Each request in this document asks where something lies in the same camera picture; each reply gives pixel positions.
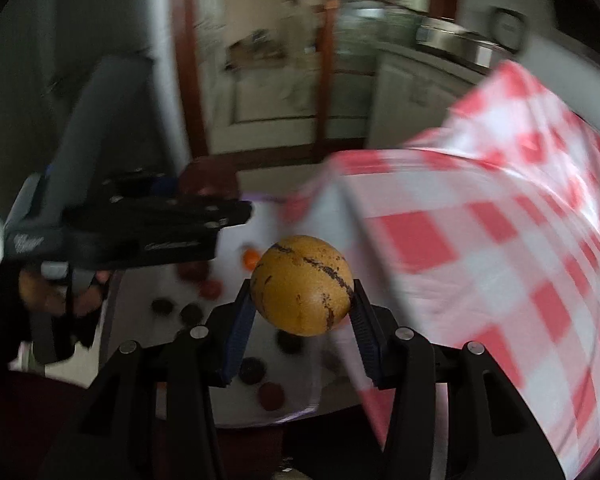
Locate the wooden glass door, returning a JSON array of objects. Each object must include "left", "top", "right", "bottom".
[{"left": 170, "top": 0, "right": 461, "bottom": 166}]

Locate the person's dark clothing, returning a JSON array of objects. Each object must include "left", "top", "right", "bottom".
[{"left": 0, "top": 255, "right": 36, "bottom": 371}]

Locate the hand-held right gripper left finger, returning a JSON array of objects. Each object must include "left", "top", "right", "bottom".
[{"left": 40, "top": 280, "right": 258, "bottom": 480}]

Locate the person's left hand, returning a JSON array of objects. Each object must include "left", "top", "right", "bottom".
[{"left": 19, "top": 266, "right": 108, "bottom": 321}]

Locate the grey slanted post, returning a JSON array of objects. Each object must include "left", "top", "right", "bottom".
[{"left": 44, "top": 56, "right": 157, "bottom": 201}]

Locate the large striped pepino melon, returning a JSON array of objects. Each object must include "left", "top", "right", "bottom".
[{"left": 250, "top": 234, "right": 355, "bottom": 337}]

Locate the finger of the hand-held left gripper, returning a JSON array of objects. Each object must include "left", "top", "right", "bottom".
[
  {"left": 65, "top": 196, "right": 254, "bottom": 234},
  {"left": 100, "top": 170, "right": 186, "bottom": 199}
]

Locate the brown oval fruit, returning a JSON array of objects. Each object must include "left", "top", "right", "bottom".
[{"left": 179, "top": 159, "right": 241, "bottom": 197}]

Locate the red white checked tablecloth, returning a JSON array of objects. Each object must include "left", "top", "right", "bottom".
[{"left": 280, "top": 57, "right": 600, "bottom": 480}]

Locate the steel pot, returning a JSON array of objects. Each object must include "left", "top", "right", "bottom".
[{"left": 414, "top": 15, "right": 511, "bottom": 68}]

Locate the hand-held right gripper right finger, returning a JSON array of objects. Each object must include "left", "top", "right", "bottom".
[{"left": 349, "top": 278, "right": 567, "bottom": 480}]

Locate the white plastic tray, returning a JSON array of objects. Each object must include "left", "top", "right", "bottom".
[{"left": 99, "top": 195, "right": 331, "bottom": 428}]

